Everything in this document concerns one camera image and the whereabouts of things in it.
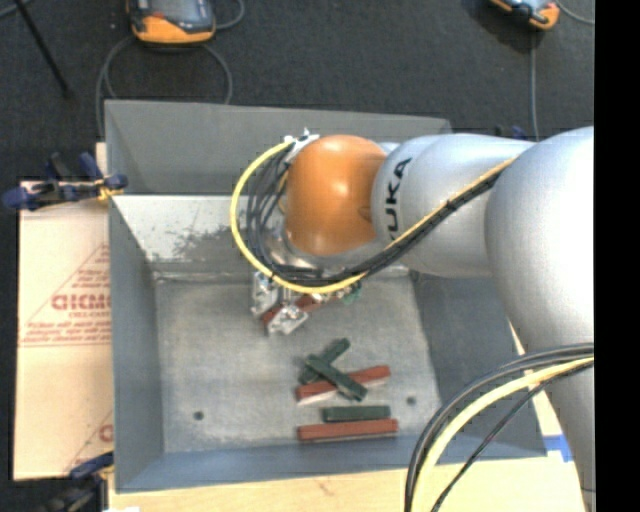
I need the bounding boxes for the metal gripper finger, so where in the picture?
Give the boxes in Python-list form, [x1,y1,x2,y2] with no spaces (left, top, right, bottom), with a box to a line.
[263,303,310,337]
[251,271,277,317]

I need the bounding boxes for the red-brown block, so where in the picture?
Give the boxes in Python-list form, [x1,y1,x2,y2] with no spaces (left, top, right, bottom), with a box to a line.
[294,364,392,406]
[258,293,329,325]
[296,418,400,443]

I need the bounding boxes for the dark green flat block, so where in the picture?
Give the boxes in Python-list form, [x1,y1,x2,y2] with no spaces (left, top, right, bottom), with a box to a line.
[321,404,392,423]
[305,354,369,403]
[297,337,352,386]

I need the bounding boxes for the grey metal bin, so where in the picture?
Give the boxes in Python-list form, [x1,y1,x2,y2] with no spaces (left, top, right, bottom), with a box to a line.
[103,99,549,494]

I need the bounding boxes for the brown cardboard board red print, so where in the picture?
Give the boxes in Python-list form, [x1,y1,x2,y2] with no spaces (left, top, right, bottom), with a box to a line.
[11,180,116,482]

